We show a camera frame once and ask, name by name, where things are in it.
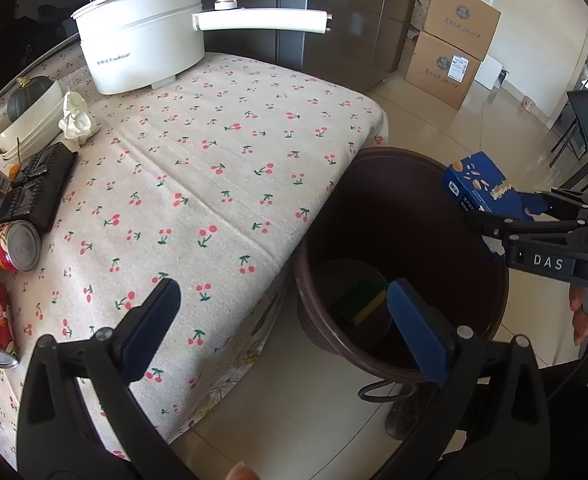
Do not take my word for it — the dark blue snack box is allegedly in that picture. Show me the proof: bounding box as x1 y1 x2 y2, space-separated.
442 152 548 221

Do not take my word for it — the brown round trash bin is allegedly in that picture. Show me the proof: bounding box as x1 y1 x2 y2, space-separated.
294 148 509 384

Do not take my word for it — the person's left hand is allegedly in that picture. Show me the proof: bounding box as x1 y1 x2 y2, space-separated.
225 462 260 480

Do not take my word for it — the lower cardboard box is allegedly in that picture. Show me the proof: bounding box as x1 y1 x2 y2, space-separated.
405 32 480 110

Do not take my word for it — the cardboard box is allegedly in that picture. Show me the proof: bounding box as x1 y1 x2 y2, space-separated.
405 32 480 110
424 0 501 61

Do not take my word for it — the red can upper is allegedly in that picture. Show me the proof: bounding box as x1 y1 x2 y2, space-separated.
0 220 41 273

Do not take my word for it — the upper cardboard box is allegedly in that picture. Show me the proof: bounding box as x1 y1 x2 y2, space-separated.
424 0 501 61

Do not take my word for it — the black plastic tray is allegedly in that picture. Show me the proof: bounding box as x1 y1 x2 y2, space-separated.
0 142 78 234

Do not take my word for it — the grey refrigerator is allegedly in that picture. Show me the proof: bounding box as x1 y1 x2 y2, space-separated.
203 0 415 91

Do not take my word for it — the cherry print tablecloth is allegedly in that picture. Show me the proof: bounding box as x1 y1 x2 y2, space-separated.
0 46 388 462

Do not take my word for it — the crumpled white tissue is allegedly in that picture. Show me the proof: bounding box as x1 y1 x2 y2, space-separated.
58 90 100 148

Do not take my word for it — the stack of white plates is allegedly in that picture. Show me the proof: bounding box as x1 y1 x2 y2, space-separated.
0 101 62 162

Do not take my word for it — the dark green pumpkin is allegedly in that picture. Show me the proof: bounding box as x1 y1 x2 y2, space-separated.
7 76 54 122

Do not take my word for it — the white electric cooking pot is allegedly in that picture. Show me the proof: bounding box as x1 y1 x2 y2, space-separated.
72 0 332 96

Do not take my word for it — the white bowl with green handle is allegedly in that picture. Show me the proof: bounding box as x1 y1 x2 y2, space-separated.
0 80 64 160

